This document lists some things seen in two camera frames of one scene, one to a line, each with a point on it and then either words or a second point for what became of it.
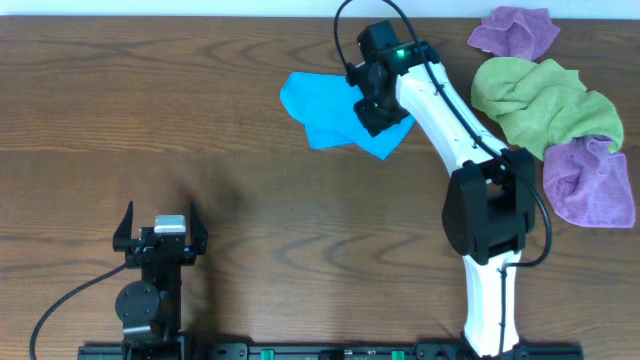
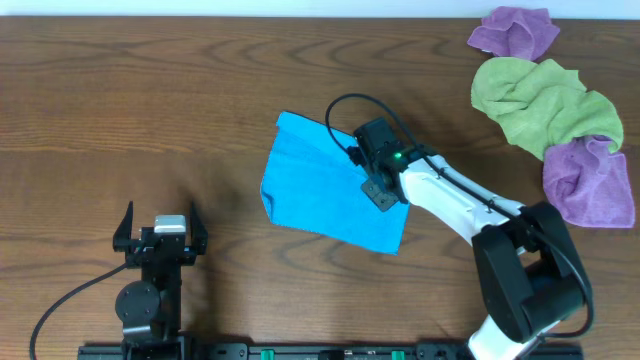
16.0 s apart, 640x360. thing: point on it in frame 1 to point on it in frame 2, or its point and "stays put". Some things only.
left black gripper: (142, 257) stays put
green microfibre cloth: (543, 104) stays put
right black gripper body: (379, 113) to (382, 202)
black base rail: (153, 348) stays put
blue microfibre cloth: (325, 104) to (311, 183)
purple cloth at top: (515, 32) stays put
